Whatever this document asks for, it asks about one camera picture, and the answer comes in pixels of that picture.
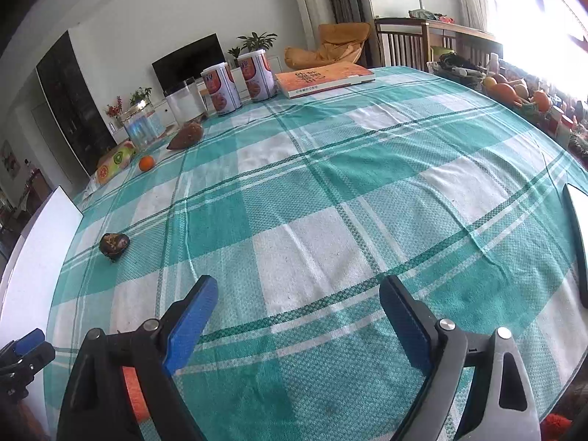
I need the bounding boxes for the black-lidded clear jar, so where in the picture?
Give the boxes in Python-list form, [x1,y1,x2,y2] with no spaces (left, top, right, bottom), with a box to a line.
[164,78,207,126]

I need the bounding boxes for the white box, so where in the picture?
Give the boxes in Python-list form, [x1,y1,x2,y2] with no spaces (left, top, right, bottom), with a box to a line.
[0,186,84,345]

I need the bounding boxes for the clear glass jar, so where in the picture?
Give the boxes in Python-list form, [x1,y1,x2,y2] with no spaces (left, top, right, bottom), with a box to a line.
[122,104,160,148]

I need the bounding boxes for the teal checkered tablecloth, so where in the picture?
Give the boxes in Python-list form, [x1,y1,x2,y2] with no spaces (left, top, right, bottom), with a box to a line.
[43,65,588,441]

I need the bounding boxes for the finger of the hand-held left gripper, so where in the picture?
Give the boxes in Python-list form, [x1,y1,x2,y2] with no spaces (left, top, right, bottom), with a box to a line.
[0,329,46,359]
[0,342,57,377]

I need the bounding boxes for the large leafy potted plant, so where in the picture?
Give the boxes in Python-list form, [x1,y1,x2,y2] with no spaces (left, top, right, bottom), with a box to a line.
[237,31,278,54]

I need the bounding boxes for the orange lounge chair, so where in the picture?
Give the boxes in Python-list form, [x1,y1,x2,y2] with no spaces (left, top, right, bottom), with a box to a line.
[283,22,372,69]

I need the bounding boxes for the orange book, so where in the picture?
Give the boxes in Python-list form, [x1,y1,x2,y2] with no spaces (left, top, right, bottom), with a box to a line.
[275,64,376,100]

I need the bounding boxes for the fruit bowl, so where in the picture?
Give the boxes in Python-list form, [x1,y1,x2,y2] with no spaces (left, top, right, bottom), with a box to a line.
[480,73,554,113]

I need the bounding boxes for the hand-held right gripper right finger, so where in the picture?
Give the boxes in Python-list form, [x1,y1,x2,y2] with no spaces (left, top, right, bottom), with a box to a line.
[379,276,543,441]

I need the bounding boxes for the wooden slatted chair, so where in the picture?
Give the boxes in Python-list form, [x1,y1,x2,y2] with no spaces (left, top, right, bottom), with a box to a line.
[374,17,430,72]

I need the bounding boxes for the brown sweet potato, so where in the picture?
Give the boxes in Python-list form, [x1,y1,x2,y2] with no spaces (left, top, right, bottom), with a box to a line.
[166,121,205,151]

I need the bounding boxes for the dark tall cabinet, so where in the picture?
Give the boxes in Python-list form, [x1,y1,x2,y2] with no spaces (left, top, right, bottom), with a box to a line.
[35,30,116,176]

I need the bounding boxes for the red flower bouquet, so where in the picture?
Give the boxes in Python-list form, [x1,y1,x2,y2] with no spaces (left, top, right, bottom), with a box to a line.
[105,96,124,125]

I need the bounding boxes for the wooden side table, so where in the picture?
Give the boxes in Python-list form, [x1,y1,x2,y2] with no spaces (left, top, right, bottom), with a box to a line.
[425,19,503,62]

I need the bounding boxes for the black smartphone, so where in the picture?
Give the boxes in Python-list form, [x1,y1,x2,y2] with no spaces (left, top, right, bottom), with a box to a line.
[562,183,588,309]

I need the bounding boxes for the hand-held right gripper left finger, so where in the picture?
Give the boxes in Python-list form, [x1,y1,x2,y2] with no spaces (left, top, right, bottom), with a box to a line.
[56,275,219,441]

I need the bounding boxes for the covered standing air conditioner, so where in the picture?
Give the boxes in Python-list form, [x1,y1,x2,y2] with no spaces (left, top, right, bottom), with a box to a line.
[286,0,339,50]

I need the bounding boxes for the fruit-printed tissue pack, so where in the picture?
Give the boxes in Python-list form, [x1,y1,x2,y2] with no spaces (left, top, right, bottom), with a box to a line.
[93,140,138,187]

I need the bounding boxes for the printed tin can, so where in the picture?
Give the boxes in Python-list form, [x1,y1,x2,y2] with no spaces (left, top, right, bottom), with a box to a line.
[201,64,243,117]
[237,49,278,103]

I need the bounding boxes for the white TV cabinet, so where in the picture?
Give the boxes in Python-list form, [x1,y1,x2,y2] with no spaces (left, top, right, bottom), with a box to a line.
[110,53,286,145]

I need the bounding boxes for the white bottle red cap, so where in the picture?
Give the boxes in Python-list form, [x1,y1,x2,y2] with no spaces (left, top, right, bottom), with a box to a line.
[549,105,567,135]

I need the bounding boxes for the black television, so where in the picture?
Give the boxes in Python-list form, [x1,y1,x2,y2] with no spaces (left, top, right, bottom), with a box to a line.
[151,33,227,91]

